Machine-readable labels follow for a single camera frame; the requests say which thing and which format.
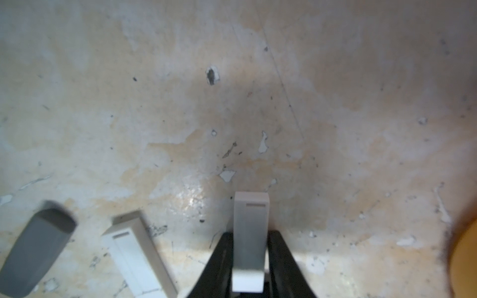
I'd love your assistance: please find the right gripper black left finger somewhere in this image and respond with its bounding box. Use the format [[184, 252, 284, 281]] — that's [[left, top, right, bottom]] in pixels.
[[188, 232, 234, 298]]

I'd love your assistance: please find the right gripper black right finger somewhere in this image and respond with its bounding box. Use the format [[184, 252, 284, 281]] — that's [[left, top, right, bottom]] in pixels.
[[267, 230, 316, 298]]

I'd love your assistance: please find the light grey usb flash drive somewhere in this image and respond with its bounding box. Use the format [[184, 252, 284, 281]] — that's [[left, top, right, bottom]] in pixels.
[[232, 192, 270, 293]]

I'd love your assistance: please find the white usb flash drive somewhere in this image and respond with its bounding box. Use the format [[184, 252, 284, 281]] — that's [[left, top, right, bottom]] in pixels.
[[101, 211, 178, 298]]

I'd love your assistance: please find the dark grey usb flash drive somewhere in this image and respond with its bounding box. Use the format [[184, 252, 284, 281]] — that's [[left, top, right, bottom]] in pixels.
[[1, 209, 77, 298]]

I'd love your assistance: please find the yellow plastic storage tray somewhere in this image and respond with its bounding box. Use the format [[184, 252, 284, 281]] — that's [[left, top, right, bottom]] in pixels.
[[450, 221, 477, 298]]

